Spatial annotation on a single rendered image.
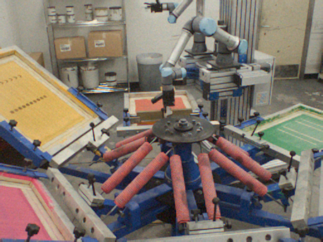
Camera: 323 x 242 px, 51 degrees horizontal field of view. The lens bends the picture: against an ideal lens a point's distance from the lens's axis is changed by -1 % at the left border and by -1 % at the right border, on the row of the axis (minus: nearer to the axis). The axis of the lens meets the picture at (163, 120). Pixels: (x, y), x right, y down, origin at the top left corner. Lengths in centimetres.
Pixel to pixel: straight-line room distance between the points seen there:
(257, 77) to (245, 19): 54
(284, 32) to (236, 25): 369
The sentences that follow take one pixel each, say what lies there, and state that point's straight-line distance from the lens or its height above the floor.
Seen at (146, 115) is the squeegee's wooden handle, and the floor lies 103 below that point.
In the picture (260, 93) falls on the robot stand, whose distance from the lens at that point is 339.
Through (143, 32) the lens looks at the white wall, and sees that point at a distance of 608.
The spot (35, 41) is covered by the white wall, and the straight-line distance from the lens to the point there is 627.
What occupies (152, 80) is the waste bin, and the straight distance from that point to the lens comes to 574.
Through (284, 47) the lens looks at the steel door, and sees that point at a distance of 684.
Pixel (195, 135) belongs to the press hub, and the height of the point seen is 131.
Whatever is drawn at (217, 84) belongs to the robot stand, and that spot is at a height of 110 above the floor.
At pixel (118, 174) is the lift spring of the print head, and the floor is 115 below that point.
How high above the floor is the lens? 201
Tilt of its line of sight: 24 degrees down
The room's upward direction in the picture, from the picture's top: 1 degrees counter-clockwise
